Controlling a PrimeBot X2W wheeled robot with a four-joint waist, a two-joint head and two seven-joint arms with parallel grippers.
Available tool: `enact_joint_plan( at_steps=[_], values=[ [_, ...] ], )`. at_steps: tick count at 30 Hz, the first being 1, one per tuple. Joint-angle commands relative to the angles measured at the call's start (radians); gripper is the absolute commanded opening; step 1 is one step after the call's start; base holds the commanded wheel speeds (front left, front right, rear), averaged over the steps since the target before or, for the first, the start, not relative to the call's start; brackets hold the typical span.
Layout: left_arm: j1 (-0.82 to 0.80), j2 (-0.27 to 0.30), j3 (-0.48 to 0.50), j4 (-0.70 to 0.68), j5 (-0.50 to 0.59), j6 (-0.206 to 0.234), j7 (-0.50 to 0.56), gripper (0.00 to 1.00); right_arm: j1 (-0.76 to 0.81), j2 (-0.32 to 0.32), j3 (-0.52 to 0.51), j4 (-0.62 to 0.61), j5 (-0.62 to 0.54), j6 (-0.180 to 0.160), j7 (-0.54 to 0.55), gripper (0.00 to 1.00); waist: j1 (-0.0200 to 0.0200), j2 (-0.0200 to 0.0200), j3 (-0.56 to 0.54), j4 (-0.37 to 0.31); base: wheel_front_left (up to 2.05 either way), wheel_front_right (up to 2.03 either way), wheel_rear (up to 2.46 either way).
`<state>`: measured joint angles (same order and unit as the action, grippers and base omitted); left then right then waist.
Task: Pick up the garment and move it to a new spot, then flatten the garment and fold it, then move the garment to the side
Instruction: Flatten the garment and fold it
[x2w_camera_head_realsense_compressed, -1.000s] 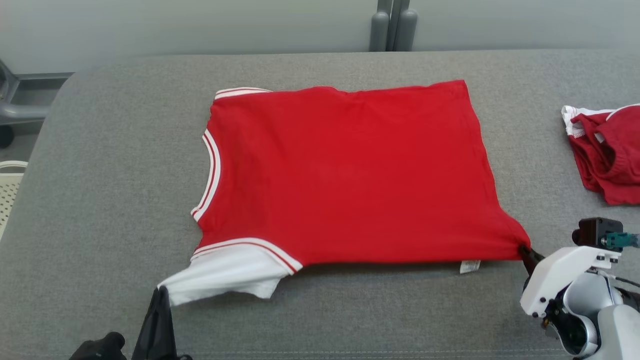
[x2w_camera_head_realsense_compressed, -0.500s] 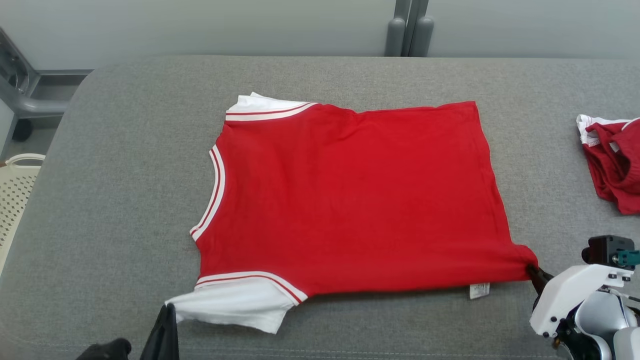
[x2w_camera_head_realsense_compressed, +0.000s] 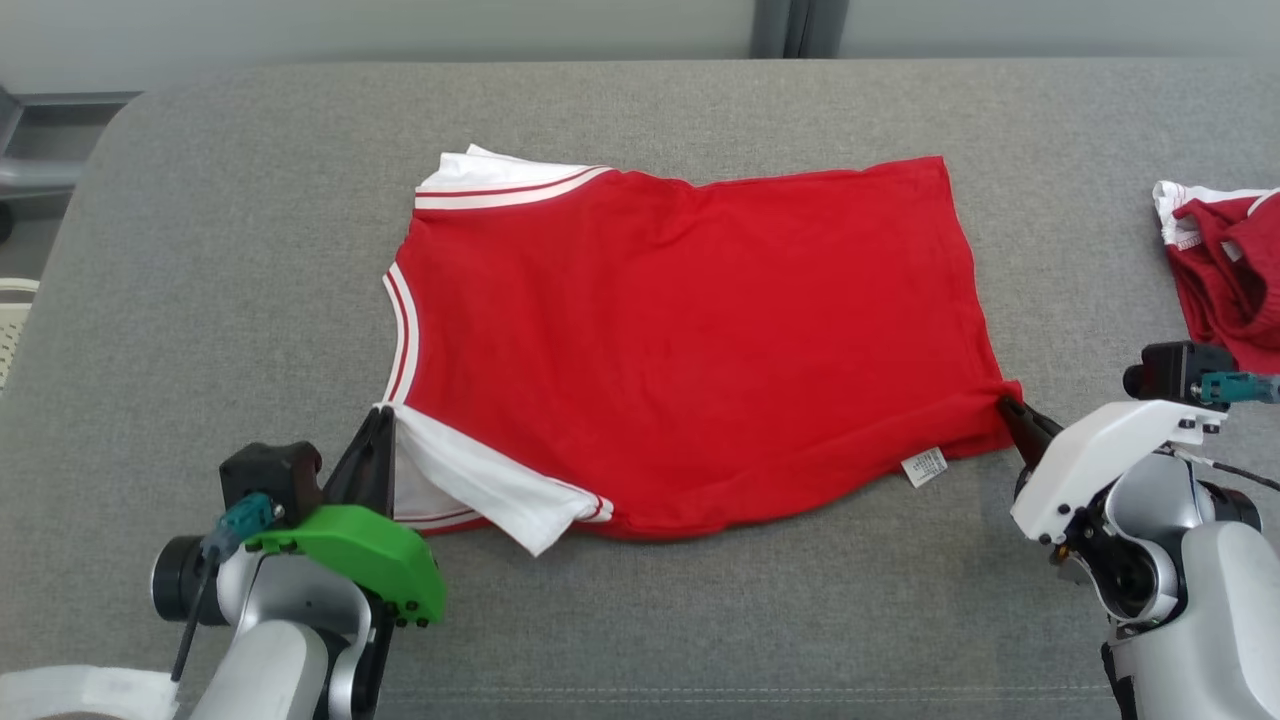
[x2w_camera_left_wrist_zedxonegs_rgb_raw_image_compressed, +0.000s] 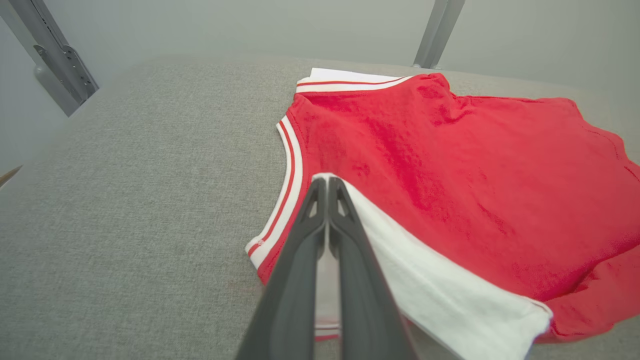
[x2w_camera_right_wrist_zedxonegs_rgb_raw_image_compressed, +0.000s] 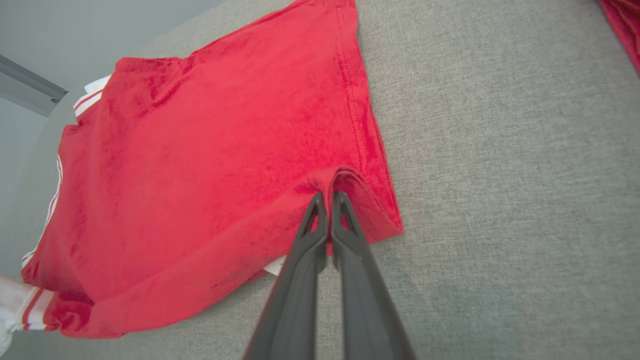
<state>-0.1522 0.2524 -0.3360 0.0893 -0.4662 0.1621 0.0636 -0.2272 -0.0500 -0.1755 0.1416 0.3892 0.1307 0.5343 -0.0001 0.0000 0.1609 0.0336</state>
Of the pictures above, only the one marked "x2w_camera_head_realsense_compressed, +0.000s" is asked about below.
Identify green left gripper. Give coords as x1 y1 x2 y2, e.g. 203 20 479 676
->
243 407 447 629

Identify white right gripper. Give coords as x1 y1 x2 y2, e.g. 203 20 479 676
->
998 397 1228 548

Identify red shorts with white stripe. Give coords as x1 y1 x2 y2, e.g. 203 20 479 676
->
1152 180 1280 376

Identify red shirt with white sleeves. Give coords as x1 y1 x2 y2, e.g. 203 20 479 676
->
382 143 1023 557

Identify white perforated laundry basket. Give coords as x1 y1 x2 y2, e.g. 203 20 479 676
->
0 278 41 393

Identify teal plug left camera cable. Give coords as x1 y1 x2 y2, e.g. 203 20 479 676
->
170 492 278 683

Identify teal plug camera cable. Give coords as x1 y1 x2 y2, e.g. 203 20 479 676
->
170 492 278 683
1197 370 1280 406

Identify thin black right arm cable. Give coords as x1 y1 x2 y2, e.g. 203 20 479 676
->
1165 445 1280 494

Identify teal plug right camera cable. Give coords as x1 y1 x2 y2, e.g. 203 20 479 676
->
1197 370 1280 406

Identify grey partition side frame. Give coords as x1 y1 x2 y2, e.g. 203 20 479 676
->
0 85 141 246

